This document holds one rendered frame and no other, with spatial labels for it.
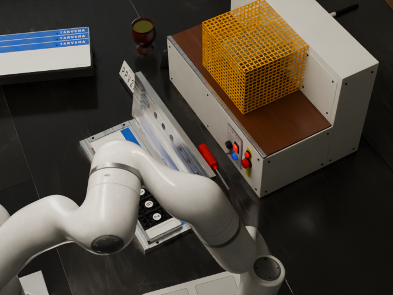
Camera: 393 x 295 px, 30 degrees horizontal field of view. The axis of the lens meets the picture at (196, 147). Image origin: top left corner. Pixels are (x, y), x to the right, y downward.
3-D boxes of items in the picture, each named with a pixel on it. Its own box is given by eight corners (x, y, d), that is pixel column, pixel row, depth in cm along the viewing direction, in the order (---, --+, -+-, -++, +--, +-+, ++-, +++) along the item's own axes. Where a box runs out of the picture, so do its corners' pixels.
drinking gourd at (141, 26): (135, 39, 254) (132, 15, 246) (159, 41, 254) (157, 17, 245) (130, 57, 249) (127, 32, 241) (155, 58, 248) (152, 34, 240)
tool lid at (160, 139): (134, 72, 215) (140, 71, 215) (131, 118, 228) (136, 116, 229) (210, 177, 190) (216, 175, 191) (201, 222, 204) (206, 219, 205)
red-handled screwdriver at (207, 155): (197, 150, 223) (197, 144, 221) (205, 147, 224) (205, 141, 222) (224, 194, 213) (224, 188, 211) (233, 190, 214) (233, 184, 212)
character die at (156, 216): (137, 219, 205) (137, 217, 205) (168, 205, 208) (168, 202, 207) (145, 232, 203) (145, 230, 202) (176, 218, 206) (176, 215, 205)
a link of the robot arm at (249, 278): (231, 281, 171) (238, 316, 164) (244, 248, 161) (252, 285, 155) (266, 280, 172) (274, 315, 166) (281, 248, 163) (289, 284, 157)
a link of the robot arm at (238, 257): (189, 187, 153) (237, 257, 175) (199, 251, 143) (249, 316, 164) (230, 173, 151) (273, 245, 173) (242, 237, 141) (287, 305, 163)
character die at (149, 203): (130, 207, 208) (129, 205, 207) (160, 193, 211) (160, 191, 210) (137, 219, 205) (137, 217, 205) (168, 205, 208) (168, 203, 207)
